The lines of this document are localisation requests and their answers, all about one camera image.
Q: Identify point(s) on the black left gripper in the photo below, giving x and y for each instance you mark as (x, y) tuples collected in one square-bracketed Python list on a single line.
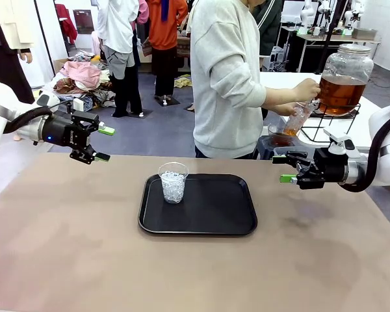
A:
[(63, 131)]

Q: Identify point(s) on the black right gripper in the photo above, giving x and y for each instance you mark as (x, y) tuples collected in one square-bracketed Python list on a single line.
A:
[(331, 167)]

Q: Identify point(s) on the tall clear iced cup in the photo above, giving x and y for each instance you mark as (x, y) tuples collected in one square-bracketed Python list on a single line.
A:
[(297, 122)]

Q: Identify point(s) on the short clear iced cup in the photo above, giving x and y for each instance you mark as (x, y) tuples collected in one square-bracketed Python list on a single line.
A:
[(173, 187)]

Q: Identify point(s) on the glass drink dispenser jar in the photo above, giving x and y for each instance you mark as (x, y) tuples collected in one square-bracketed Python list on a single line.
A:
[(344, 78)]

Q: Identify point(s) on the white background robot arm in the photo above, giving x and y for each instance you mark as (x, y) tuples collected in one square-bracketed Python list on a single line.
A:
[(307, 9), (352, 14)]

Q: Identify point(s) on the person's right forearm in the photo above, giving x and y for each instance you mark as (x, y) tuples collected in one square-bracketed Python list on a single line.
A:
[(279, 97)]

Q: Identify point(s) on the person's left forearm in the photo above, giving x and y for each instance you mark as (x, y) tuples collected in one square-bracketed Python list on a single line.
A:
[(276, 110)]

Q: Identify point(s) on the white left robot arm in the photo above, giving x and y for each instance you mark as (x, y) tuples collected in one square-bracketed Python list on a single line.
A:
[(16, 123)]

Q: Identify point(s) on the glass bowl with drink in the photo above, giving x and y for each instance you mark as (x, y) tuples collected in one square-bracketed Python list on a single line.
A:
[(281, 136)]

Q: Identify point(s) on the person's left hand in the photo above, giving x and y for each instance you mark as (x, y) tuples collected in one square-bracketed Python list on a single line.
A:
[(291, 109)]

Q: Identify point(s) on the person's right hand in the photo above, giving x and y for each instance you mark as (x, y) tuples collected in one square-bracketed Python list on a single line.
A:
[(307, 90)]

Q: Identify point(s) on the dark plastic stool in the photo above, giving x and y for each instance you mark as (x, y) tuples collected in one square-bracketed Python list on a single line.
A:
[(265, 148)]

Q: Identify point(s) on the pile of mixed clothes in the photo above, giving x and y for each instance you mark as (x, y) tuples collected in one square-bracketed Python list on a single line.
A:
[(84, 81)]

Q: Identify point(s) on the white side table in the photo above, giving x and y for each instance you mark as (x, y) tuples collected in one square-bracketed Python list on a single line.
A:
[(354, 130)]

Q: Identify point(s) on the black plastic serving tray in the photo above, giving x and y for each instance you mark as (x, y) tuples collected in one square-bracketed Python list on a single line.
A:
[(208, 208)]

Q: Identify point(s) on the mannequin white shirt grey shorts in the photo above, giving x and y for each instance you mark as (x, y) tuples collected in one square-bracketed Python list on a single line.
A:
[(120, 39)]

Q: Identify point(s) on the person in grey sweatshirt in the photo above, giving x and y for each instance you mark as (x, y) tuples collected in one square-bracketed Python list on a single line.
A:
[(224, 81)]

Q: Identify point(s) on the hanging red garment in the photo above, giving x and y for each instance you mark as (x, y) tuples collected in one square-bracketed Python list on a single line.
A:
[(66, 24)]

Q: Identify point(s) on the person in orange top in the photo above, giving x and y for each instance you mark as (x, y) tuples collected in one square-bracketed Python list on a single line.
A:
[(165, 32)]

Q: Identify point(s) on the background work table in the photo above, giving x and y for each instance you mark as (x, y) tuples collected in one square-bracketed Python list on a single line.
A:
[(338, 39)]

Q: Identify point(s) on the mannequin cream jacket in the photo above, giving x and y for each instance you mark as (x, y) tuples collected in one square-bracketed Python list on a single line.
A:
[(6, 39)]

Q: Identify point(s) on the hanging pink garment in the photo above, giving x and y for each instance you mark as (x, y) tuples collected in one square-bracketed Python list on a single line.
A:
[(142, 11)]

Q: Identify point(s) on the black slanted pole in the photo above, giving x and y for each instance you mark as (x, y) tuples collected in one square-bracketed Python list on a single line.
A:
[(333, 29)]

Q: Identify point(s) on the person in dark green jacket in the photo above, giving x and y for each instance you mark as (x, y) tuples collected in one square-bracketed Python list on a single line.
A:
[(269, 26)]

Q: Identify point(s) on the grey metal box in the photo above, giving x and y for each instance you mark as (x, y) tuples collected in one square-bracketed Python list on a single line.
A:
[(364, 33)]

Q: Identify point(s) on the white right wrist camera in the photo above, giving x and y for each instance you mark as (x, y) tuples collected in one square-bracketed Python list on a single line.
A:
[(339, 141)]

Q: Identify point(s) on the dark wall panel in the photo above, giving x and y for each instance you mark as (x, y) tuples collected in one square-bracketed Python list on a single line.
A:
[(83, 21)]

